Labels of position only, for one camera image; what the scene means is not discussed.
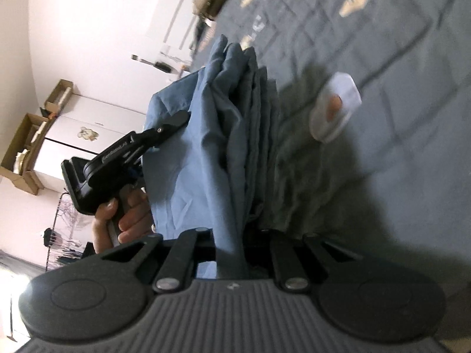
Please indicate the white headboard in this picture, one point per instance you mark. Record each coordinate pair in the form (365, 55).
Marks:
(180, 25)

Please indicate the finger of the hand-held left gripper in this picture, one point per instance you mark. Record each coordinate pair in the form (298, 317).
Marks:
(162, 130)

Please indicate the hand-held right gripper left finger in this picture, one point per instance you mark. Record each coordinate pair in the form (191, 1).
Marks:
(191, 242)

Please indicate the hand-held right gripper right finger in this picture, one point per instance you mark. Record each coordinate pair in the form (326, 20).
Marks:
(283, 250)

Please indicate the white wardrobe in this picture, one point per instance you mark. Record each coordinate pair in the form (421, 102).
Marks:
(73, 125)

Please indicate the grey printed quilt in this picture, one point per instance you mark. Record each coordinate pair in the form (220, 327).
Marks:
(386, 154)

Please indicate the open cardboard box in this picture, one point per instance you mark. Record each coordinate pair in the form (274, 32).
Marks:
(60, 95)
(22, 154)

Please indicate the black hairbrush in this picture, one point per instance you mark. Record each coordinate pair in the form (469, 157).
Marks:
(163, 67)

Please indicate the blue garment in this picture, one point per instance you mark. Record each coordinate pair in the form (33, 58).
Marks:
(206, 147)

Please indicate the person's left hand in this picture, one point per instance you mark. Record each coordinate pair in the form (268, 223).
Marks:
(132, 220)

